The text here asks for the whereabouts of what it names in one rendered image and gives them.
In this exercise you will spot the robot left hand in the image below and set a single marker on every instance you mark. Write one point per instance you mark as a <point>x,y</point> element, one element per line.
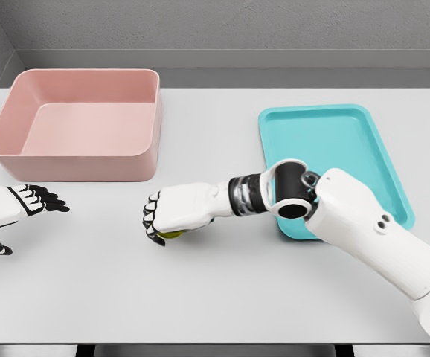
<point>10,206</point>

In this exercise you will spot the pink rectangular basket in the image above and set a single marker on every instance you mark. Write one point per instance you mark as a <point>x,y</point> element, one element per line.
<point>88,126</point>

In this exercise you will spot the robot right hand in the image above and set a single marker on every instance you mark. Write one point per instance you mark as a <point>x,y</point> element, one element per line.
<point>176,210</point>

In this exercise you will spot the yellow-green tennis ball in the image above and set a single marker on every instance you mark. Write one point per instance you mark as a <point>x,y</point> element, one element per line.
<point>172,234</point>

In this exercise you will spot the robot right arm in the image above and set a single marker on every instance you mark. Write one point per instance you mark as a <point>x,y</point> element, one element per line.
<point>349,212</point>

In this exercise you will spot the blue rectangular tray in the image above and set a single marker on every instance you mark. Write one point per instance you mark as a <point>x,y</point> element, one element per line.
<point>334,137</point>

